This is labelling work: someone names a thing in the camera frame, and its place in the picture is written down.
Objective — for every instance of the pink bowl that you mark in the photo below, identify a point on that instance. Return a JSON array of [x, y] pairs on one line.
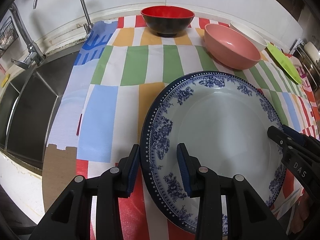
[[230, 47]]

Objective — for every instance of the colourful striped cloth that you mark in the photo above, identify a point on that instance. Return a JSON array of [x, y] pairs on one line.
[[119, 71]]

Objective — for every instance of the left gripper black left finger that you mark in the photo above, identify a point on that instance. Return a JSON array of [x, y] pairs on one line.
[[69, 217]]

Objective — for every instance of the red and black bowl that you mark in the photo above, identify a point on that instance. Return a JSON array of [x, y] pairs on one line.
[[167, 20]]

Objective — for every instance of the metal pot rack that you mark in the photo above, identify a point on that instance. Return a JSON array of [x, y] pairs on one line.
[[311, 69]]

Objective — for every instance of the wire sink basket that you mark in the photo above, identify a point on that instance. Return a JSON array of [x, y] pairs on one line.
[[8, 35]]

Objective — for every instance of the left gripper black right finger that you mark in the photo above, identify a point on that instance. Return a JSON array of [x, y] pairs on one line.
[[248, 217]]

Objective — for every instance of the person's right hand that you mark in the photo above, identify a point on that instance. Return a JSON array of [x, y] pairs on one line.
[[301, 214]]

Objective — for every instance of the white bowl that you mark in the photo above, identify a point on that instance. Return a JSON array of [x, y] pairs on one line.
[[259, 42]]

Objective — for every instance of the steel sink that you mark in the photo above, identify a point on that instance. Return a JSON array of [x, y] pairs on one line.
[[29, 105]]

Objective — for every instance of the lime green plate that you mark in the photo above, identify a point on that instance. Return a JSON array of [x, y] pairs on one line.
[[284, 62]]

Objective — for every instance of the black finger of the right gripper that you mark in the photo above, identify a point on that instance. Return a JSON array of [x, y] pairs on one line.
[[277, 136], [296, 136]]

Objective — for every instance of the chrome pull-down faucet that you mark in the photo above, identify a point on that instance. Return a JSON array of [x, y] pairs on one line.
[[35, 54]]

